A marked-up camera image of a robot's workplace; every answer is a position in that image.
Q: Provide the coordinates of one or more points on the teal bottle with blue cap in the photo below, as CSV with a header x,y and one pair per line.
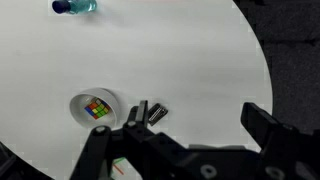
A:
x,y
80,6

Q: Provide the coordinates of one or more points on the multicoloured puzzle cube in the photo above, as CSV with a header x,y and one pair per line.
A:
x,y
97,108

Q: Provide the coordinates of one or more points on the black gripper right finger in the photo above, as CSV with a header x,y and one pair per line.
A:
x,y
256,120

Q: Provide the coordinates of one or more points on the white bowl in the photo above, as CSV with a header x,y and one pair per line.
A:
x,y
78,110

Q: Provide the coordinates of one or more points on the small black clip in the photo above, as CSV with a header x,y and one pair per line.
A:
x,y
157,114

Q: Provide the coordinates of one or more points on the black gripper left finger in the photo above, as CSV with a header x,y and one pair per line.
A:
x,y
141,113

